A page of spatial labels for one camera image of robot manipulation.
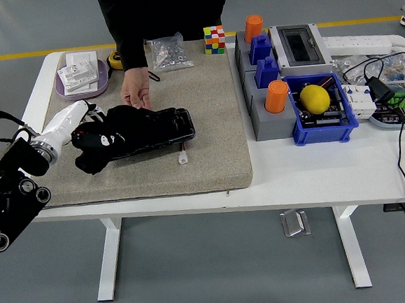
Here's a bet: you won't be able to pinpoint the colourful puzzle cube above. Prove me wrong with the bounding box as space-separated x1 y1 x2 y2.
202 24 227 56

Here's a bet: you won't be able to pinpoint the brown cylinder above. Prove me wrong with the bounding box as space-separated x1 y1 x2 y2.
318 75 337 89

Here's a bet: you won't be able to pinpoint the person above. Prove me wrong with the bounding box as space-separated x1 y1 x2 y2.
95 0 230 50

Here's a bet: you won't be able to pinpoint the grey-brown mat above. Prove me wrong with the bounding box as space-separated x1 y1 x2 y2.
29 37 255 210

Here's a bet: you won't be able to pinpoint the white circuit breaker block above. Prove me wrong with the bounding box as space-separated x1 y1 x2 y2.
341 81 378 122

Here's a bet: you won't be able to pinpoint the clear bag of screws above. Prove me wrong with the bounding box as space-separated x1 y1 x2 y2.
143 31 196 74

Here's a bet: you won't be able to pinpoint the dark circuit board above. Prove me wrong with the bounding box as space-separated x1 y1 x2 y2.
294 83 350 129
372 102 405 125

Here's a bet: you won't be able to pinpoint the silver metal bracket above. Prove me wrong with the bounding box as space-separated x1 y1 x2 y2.
278 207 312 239

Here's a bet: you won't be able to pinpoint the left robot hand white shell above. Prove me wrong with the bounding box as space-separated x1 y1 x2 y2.
38 97 110 146

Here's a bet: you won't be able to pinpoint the yellow black tape measure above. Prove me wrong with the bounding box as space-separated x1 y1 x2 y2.
106 48 123 71

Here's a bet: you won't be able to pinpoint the light blue dish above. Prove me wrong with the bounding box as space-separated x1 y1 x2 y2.
365 85 405 132

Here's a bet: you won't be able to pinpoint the black rag with red tag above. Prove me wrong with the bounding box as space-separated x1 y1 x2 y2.
68 103 145 177

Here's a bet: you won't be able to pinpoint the blue peg block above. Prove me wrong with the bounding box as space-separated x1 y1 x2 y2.
253 55 283 90
248 32 274 66

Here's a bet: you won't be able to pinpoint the yellow lemon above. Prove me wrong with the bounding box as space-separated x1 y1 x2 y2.
299 83 332 117

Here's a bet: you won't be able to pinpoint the clear bags of small parts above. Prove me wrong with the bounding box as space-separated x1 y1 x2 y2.
329 50 405 91

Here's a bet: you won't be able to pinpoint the white square wall plate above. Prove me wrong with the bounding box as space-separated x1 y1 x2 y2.
64 50 99 70

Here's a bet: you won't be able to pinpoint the green terminal block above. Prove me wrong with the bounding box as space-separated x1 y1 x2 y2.
385 92 405 124

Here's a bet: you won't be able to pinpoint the white table leg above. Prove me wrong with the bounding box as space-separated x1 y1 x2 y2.
91 217 129 303
331 203 373 291

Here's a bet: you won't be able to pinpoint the person's right hand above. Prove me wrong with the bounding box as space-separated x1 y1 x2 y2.
118 66 154 112

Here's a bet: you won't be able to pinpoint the white power strip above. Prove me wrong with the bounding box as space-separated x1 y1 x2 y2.
321 31 394 60

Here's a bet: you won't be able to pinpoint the black glossy panel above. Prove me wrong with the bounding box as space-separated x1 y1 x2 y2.
106 104 199 162

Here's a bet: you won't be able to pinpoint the white connector plug with wires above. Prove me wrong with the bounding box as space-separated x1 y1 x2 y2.
176 141 190 166

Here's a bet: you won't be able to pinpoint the orange cylinder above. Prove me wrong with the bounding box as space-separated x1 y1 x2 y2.
242 13 266 45
262 79 291 115

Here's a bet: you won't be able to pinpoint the white switch bracket pieces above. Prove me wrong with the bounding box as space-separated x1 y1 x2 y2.
57 59 99 97

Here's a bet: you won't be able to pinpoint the purple tray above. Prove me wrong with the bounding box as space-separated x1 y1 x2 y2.
52 59 111 103

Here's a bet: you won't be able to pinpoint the blue plastic bin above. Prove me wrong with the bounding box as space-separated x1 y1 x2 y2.
282 70 361 148

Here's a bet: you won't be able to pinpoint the black power adapter with cord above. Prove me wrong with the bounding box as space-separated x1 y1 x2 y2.
340 45 405 218

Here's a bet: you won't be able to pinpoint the grey-white distribution box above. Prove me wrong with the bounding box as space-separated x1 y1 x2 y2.
269 21 336 79

